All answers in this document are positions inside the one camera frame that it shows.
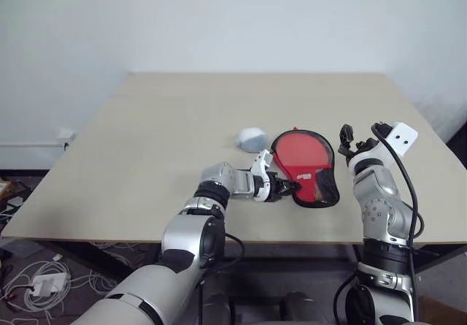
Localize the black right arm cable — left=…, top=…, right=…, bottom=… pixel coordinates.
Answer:
left=371, top=123, right=426, bottom=325

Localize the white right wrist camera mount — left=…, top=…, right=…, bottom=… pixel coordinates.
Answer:
left=348, top=121, right=418, bottom=168

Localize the red paddle case black trim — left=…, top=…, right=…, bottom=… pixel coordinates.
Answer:
left=270, top=124, right=341, bottom=210

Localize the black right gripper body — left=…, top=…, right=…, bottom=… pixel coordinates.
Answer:
left=351, top=121, right=393, bottom=158

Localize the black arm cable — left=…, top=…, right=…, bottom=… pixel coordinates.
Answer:
left=371, top=123, right=426, bottom=325
left=198, top=232, right=245, bottom=325

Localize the white wall cable duct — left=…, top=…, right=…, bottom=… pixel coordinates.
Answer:
left=0, top=141, right=71, bottom=150

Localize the white wall socket box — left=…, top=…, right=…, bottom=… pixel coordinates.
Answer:
left=57, top=129, right=77, bottom=148

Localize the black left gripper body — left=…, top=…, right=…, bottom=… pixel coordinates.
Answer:
left=264, top=171, right=285, bottom=203

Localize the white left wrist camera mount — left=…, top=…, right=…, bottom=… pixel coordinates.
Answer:
left=250, top=149, right=274, bottom=204

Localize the black table frame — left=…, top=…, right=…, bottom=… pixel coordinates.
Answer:
left=46, top=240, right=467, bottom=286

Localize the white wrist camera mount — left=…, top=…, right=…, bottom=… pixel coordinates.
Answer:
left=348, top=121, right=418, bottom=168
left=250, top=149, right=274, bottom=204

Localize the red table tennis paddle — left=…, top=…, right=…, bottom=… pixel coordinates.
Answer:
left=274, top=131, right=333, bottom=202

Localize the white power strip with cables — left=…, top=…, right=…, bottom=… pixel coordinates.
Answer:
left=0, top=240, right=147, bottom=325

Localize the white grey soft ball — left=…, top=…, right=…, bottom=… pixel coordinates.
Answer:
left=235, top=126, right=269, bottom=153

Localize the dark grey rounded shape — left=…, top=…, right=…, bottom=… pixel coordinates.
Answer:
left=208, top=293, right=235, bottom=325

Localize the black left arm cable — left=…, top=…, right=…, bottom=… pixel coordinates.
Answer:
left=198, top=232, right=245, bottom=325

